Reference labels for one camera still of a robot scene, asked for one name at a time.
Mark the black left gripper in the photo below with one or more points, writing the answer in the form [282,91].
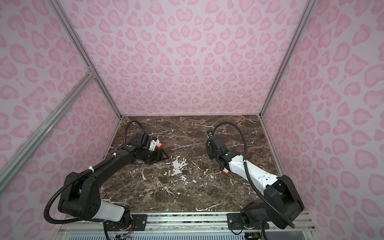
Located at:
[159,156]

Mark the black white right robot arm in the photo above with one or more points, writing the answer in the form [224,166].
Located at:
[281,203]

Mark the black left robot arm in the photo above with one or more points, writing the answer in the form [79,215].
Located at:
[81,196]

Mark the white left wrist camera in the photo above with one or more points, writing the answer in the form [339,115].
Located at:
[154,144]

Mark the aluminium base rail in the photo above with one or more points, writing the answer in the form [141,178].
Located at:
[190,226]

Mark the diagonal aluminium frame bar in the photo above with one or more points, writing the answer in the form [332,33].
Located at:
[19,160]

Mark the left corner aluminium post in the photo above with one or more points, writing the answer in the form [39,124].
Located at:
[79,46]

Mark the corner aluminium post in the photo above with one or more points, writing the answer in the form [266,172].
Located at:
[306,15]
[79,46]

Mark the right corner aluminium post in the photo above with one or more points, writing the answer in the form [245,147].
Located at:
[306,15]

